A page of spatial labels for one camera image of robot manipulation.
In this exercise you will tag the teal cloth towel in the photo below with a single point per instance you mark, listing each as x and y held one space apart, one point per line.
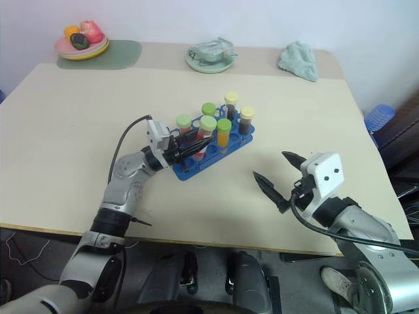
299 60

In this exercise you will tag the dark tube with cream cap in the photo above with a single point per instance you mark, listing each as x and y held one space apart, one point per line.
231 109
247 124

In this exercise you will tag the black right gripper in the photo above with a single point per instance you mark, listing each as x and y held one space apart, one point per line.
302 188

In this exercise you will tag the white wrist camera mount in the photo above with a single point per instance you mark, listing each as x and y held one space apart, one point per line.
324 173
154 134

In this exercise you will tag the clear plastic bag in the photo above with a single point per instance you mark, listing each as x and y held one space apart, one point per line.
212 46

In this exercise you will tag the orange tube with green cap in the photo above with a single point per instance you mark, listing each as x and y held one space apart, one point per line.
208 108
224 134

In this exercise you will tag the pale green plate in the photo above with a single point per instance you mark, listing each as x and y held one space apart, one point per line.
209 68

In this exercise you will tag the blue test tube rack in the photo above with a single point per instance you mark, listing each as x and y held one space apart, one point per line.
186 173

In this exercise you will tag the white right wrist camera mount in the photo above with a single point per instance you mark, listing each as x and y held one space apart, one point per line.
324 173

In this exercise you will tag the blue ribbed plastic container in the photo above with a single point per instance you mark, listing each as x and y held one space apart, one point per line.
379 116

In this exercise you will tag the green placemat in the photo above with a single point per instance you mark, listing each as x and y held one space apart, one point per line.
124 54

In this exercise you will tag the red tube with green cap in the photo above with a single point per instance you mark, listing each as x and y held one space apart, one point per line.
208 123
184 121

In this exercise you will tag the pink toy peach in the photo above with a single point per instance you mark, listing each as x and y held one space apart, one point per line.
91 32

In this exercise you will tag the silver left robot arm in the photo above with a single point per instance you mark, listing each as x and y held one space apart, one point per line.
124 193

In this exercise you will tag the dark toy mangosteen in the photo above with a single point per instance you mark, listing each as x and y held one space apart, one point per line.
79 41

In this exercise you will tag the black table frame bar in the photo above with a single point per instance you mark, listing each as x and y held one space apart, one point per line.
301 257

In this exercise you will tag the black chair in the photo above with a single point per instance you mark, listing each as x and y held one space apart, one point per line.
404 147

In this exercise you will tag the white sneaker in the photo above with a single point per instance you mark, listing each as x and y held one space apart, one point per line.
335 283

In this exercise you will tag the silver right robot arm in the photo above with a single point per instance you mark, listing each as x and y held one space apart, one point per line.
370 225

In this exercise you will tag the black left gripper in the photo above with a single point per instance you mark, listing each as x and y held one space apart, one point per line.
173 153

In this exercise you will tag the yellow plate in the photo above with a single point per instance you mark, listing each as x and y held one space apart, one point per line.
96 55

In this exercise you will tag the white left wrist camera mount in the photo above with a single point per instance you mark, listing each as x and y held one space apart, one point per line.
154 134

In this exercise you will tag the pink plate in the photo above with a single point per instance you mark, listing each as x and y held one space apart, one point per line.
63 48

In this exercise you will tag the dark grey rounded shell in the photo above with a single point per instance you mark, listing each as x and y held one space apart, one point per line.
253 284

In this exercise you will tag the pale green bowl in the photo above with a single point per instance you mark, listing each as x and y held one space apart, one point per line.
211 58

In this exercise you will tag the orange toy fruit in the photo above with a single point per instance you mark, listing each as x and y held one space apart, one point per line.
69 32

